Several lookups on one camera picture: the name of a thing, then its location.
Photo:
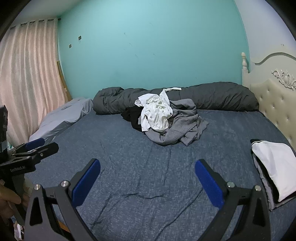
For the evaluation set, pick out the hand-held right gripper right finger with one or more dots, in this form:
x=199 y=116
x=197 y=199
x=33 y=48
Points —
x=208 y=183

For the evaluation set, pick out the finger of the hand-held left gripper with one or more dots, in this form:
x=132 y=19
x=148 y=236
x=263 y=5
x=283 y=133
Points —
x=34 y=142
x=47 y=149

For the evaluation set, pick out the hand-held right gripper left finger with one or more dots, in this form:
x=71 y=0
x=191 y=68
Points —
x=86 y=180

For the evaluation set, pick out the white long-sleeved shirt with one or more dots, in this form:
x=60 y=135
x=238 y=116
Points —
x=156 y=113

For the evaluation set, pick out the person's left hand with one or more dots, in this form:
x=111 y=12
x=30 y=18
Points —
x=7 y=194

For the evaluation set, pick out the grey folded garment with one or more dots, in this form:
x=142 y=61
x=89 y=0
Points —
x=269 y=198

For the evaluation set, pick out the wooden board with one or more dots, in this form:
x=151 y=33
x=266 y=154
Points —
x=64 y=85

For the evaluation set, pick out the pink curtain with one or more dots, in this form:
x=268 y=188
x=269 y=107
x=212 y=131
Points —
x=27 y=76

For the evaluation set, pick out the dark grey duvet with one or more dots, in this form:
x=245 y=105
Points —
x=219 y=95

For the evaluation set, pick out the cream tufted headboard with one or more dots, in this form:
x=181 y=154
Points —
x=272 y=102

